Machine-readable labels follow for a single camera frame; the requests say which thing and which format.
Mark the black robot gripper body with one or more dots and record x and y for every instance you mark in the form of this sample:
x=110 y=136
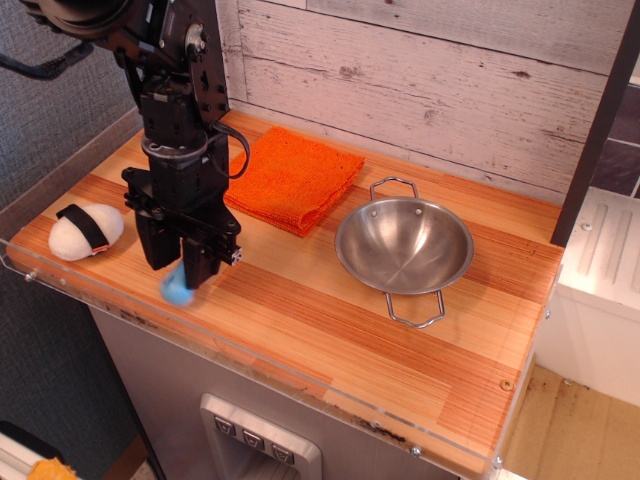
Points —
x=185 y=187

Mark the blue handled grey spoon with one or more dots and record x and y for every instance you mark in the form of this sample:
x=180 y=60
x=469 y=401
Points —
x=173 y=287

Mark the dark vertical post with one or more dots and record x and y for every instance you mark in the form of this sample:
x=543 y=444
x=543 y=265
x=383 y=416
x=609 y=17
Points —
x=610 y=102

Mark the white plush rice ball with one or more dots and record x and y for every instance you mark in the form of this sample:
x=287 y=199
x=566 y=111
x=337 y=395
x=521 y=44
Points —
x=83 y=231

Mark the silver dispenser panel with buttons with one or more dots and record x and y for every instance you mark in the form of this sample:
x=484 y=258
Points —
x=246 y=446

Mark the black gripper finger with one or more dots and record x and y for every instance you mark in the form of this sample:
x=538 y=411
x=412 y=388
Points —
x=161 y=245
x=200 y=263

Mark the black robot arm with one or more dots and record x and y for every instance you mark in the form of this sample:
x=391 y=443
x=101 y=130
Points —
x=171 y=54

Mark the clear acrylic table guard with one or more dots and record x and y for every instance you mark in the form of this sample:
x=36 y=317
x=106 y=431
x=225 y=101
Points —
x=431 y=374

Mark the orange folded cloth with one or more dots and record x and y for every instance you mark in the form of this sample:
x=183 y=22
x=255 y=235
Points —
x=291 y=181

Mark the steel bowl with handles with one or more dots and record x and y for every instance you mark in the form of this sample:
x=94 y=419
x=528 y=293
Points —
x=400 y=243

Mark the yellow object at corner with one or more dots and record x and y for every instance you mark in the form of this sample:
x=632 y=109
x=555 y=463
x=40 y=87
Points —
x=51 y=469

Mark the white ribbed box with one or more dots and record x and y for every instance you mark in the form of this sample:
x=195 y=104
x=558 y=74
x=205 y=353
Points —
x=590 y=332

